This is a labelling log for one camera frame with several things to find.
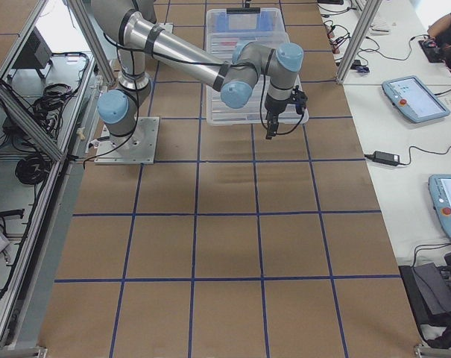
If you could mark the clear plastic storage box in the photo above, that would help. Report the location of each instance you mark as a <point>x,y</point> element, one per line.
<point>274,13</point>

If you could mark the black box latch handle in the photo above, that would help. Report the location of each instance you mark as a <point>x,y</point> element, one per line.
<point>243,10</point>

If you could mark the blue plastic tray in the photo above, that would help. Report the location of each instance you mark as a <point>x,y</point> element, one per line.
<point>243,22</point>

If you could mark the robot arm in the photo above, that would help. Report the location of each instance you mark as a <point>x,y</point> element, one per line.
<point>132,28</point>

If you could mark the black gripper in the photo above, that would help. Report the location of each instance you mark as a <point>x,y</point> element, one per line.
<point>275,107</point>

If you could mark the teach pendant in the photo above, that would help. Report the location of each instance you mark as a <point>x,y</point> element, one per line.
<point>414,100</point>
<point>440,192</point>

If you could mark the black power adapter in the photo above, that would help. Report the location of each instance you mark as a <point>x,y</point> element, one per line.
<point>386,158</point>

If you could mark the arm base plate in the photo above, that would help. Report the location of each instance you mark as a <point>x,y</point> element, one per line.
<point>140,148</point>

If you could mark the aluminium frame post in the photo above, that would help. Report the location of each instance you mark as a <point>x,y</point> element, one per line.
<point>357,38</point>

